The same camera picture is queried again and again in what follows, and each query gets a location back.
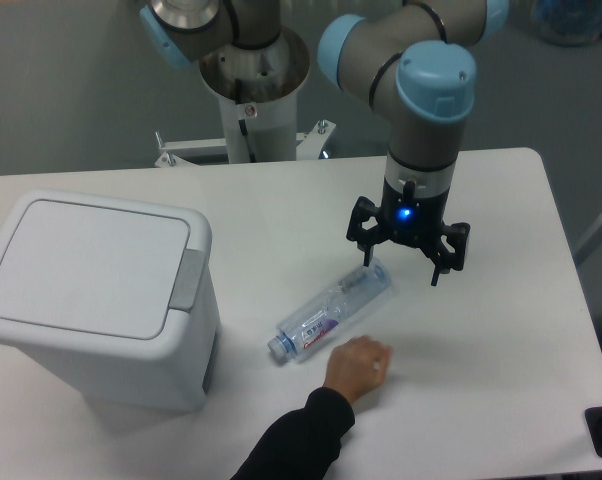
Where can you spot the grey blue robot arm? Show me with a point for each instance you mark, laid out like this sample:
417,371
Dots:
413,68

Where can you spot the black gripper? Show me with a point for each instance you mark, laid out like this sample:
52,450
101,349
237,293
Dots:
411,214

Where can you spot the person's hand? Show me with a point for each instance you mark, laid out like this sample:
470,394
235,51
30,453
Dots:
357,368

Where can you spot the black sleeved forearm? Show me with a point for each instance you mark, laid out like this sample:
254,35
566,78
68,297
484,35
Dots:
303,443

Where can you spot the clear plastic water bottle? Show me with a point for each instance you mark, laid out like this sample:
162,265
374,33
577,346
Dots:
312,325

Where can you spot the blue water jug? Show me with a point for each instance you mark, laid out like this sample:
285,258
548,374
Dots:
567,23

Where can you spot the white plastic trash can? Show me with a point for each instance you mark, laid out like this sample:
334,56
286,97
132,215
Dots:
112,296

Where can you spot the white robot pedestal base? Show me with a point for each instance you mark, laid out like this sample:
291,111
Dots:
256,90

